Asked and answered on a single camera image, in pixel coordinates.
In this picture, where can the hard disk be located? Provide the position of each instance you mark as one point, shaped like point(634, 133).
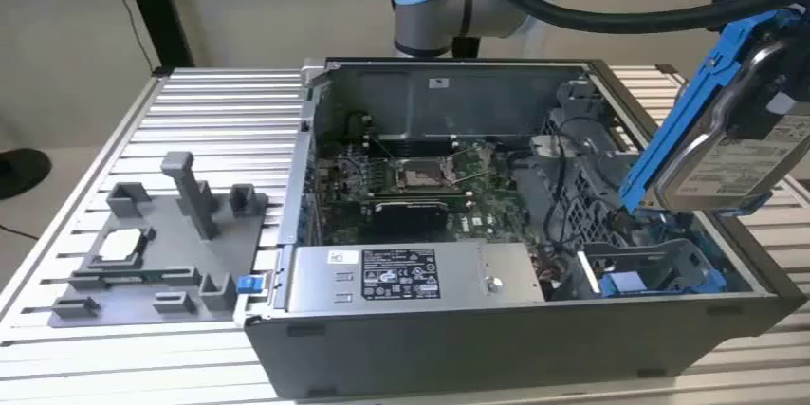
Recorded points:
point(716, 172)

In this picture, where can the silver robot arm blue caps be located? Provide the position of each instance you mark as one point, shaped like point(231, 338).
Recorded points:
point(437, 16)

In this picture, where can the disk bay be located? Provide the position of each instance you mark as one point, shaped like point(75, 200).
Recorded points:
point(670, 253)

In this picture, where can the blue disk carrier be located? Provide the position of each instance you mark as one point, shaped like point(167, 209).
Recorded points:
point(624, 284)

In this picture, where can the grey perforated drive cage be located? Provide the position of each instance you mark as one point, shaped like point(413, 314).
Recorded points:
point(589, 215)

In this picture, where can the locking lever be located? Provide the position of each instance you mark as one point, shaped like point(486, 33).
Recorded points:
point(474, 171)

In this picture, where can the green motherboard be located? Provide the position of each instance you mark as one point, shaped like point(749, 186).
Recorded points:
point(500, 206)

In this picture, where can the CPU socket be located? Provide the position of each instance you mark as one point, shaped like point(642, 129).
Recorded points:
point(421, 172)

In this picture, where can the black graphics card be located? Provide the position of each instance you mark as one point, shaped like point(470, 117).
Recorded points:
point(405, 220)

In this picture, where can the grey open PC case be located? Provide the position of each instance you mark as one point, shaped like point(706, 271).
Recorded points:
point(444, 353)

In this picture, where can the silver power supply unit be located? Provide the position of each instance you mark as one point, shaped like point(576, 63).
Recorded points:
point(303, 281)

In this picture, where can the blue case latch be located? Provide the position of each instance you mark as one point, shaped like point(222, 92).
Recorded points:
point(250, 283)

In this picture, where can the grey parts rack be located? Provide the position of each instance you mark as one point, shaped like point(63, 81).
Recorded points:
point(165, 234)

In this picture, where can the green RAM stick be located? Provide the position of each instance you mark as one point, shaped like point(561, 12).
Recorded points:
point(146, 275)

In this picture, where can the silver CPU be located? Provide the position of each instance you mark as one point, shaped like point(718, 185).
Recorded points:
point(121, 244)

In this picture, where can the black round stand base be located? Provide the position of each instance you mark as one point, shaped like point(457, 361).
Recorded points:
point(22, 172)

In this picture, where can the silver cage bracket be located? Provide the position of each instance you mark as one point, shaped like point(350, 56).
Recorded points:
point(548, 145)

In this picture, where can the black frame post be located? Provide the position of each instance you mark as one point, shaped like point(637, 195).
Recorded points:
point(158, 6)

